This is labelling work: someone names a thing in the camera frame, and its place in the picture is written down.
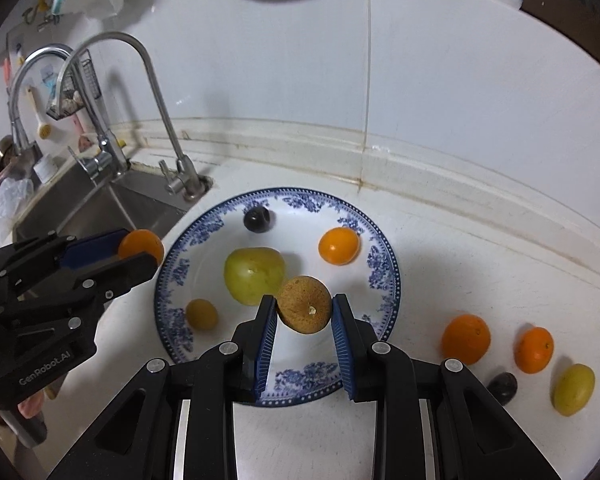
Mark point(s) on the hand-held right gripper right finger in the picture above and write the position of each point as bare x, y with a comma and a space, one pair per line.
342, 350

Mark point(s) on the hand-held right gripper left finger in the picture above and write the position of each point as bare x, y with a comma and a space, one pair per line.
265, 345

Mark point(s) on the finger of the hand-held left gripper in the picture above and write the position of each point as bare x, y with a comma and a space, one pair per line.
92, 250
125, 275

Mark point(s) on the orange mandarin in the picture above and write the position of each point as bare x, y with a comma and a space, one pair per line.
140, 242
465, 338
533, 349
337, 246

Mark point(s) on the brown longan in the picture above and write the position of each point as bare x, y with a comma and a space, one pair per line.
302, 305
201, 314

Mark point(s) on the blue patterned white plate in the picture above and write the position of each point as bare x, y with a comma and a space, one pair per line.
300, 240

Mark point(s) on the dark purple plum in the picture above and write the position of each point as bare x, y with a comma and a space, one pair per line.
256, 219
502, 388

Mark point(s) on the person's left hand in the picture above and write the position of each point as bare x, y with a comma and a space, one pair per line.
31, 406

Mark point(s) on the stainless steel sink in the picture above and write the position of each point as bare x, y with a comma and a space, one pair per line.
80, 205

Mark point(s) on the clear plastic bag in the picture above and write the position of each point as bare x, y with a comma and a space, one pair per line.
10, 205

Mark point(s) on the small white cup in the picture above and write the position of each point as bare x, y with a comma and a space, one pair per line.
44, 167

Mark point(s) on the large chrome kitchen faucet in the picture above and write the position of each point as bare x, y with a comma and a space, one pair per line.
107, 155

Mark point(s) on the slim gooseneck chrome faucet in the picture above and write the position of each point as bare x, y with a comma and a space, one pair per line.
185, 180

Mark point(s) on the white yellow dish brush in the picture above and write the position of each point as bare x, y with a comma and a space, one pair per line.
42, 127

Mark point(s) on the bicycle shaped wall decoration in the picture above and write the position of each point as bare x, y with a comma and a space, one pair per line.
42, 2

